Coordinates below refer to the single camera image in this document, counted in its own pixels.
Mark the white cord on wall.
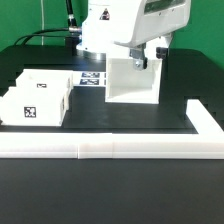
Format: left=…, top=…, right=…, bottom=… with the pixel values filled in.
left=40, top=0, right=45, bottom=46

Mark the black connector block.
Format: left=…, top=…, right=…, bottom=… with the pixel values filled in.
left=65, top=36, right=80, bottom=51

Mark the white drawer cabinet box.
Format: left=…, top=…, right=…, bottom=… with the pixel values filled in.
left=105, top=58, right=162, bottom=104

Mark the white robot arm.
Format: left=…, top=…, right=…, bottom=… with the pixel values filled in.
left=77, top=0, right=191, bottom=70

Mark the white marker tag plate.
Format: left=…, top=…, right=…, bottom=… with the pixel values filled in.
left=73, top=71, right=106, bottom=87

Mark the white L-shaped fence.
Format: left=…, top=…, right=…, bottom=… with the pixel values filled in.
left=0, top=99, right=224, bottom=159

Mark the white drawer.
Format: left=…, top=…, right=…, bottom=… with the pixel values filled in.
left=0, top=87, right=68, bottom=126
left=16, top=69, right=73, bottom=93

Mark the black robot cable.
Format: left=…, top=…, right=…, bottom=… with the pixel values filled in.
left=13, top=0, right=83, bottom=46

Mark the white rear drawer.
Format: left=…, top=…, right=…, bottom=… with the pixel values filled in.
left=16, top=69, right=73, bottom=93

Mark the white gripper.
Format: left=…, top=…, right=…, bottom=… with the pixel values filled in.
left=114, top=30, right=174, bottom=71

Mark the white front drawer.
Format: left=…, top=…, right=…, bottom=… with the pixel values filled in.
left=0, top=87, right=68, bottom=126

